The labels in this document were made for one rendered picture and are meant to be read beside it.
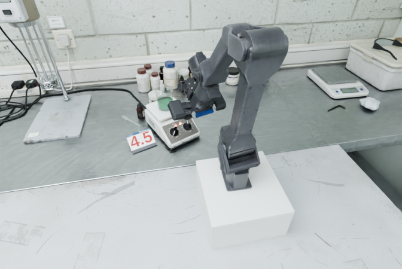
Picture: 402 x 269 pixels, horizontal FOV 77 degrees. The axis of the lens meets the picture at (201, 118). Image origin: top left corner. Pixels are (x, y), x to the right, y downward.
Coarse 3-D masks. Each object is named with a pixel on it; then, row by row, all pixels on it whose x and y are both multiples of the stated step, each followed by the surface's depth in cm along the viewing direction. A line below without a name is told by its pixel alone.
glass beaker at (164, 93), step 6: (156, 90) 91; (162, 90) 93; (168, 90) 93; (156, 96) 90; (162, 96) 88; (168, 96) 89; (162, 102) 90; (168, 102) 90; (162, 108) 91; (168, 108) 92
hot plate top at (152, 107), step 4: (148, 104) 97; (152, 104) 97; (156, 104) 97; (148, 108) 94; (152, 108) 94; (156, 108) 94; (152, 112) 92; (156, 112) 92; (160, 112) 92; (164, 112) 92; (168, 112) 92; (156, 116) 90; (160, 116) 90; (164, 116) 90; (168, 116) 90; (160, 120) 89
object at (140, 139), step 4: (144, 132) 91; (148, 132) 92; (132, 136) 89; (136, 136) 90; (140, 136) 90; (144, 136) 91; (148, 136) 91; (152, 136) 92; (132, 140) 89; (136, 140) 90; (140, 140) 90; (144, 140) 90; (148, 140) 91; (152, 140) 91; (132, 144) 89; (136, 144) 89; (140, 144) 90; (144, 144) 90; (132, 148) 88
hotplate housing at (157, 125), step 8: (152, 120) 93; (168, 120) 91; (176, 120) 92; (192, 120) 94; (152, 128) 98; (160, 128) 89; (160, 136) 92; (192, 136) 91; (168, 144) 88; (176, 144) 88
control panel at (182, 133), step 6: (180, 120) 92; (186, 120) 93; (168, 126) 90; (174, 126) 90; (180, 126) 91; (192, 126) 93; (168, 132) 89; (180, 132) 90; (186, 132) 91; (192, 132) 91; (168, 138) 88; (174, 138) 88; (180, 138) 89
